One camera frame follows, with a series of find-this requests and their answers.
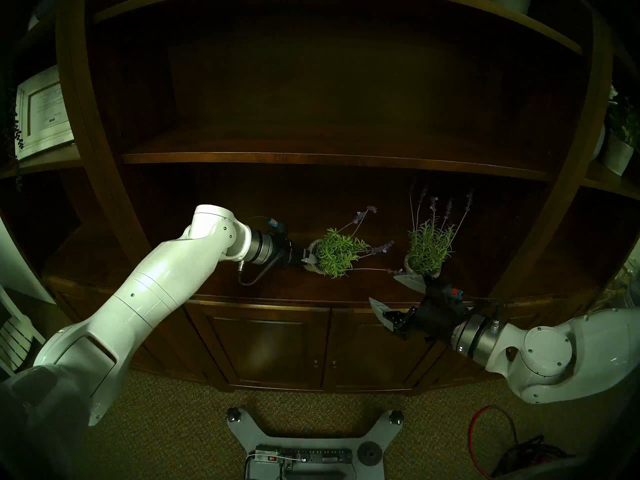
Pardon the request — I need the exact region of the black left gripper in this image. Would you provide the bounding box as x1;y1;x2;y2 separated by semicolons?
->
270;218;318;272

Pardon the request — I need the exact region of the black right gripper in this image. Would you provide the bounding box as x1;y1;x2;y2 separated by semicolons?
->
368;273;475;344

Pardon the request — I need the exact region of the fake lavender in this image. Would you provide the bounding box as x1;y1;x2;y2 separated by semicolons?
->
305;206;407;279
404;186;475;279

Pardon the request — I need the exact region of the green plant in white pot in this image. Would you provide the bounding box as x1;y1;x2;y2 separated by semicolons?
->
600;84;640;177

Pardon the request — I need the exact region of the dark hanging vine plant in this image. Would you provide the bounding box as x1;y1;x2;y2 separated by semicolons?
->
0;59;26;192

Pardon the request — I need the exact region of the black round caster disc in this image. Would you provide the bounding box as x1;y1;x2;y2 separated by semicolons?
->
358;440;383;466

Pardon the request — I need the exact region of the dark wooden bookcase cabinet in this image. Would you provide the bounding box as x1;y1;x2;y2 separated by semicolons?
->
0;0;640;397

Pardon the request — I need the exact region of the white framed certificate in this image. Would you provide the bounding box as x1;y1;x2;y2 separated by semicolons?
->
15;65;77;161

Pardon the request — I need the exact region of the white slatted chair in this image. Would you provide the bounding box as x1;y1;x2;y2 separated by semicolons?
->
0;284;47;377

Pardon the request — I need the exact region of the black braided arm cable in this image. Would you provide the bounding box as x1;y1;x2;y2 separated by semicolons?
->
236;259;281;286
467;295;507;326

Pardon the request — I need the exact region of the red extension cable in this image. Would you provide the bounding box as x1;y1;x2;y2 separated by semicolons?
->
467;405;518;480

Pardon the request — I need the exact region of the power strip with red switch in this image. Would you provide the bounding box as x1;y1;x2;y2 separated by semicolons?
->
255;446;353;466

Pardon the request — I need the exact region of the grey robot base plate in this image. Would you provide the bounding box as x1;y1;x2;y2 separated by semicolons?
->
226;408;405;480

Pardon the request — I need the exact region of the black cable reel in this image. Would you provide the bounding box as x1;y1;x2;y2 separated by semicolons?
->
492;434;576;480

